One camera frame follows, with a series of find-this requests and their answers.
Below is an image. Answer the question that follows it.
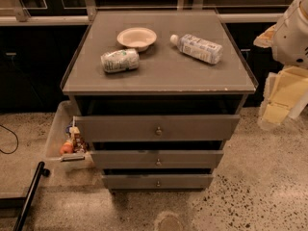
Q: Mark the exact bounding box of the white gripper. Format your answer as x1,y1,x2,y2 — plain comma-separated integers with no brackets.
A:
253,4,308,130

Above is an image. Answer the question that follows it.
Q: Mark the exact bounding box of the grey top drawer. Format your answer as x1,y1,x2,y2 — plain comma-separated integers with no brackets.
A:
74,115,240,141

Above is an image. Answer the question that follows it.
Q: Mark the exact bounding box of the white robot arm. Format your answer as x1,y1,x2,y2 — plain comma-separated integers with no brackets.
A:
253,0,308,130

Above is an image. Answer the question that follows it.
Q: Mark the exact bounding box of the grey drawer cabinet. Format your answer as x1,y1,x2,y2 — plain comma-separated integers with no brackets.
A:
60,10,259,192

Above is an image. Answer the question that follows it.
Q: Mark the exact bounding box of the grey bottom drawer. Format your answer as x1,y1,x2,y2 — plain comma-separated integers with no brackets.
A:
102,174,214,190

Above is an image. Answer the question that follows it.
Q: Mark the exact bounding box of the white plastic bottle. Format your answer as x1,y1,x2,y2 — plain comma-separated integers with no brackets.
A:
170,34,223,64

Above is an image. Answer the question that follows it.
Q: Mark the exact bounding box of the white paper bowl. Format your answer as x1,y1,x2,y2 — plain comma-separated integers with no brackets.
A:
116,27,157,52

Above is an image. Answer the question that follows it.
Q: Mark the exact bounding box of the crushed green white can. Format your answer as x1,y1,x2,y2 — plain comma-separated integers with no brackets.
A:
101,48,140,73

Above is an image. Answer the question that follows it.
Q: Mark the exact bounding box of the brown snack package in bin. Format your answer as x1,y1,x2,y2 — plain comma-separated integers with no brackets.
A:
69,126,88,153

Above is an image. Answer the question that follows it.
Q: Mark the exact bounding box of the orange toy in bin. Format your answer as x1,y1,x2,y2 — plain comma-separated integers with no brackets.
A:
60,141,73,155

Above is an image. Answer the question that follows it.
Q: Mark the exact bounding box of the clear plastic storage bin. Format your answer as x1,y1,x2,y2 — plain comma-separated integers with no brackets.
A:
44,101,94,171

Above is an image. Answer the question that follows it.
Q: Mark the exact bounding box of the black metal pole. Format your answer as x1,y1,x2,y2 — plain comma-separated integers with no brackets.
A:
13,162,50,231

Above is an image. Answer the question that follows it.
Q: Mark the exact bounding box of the metal window railing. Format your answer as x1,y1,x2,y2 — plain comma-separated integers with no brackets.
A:
0,0,293,26

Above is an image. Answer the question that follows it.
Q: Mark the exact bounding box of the black floor cable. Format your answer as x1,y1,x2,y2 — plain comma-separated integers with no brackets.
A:
0,124,19,155

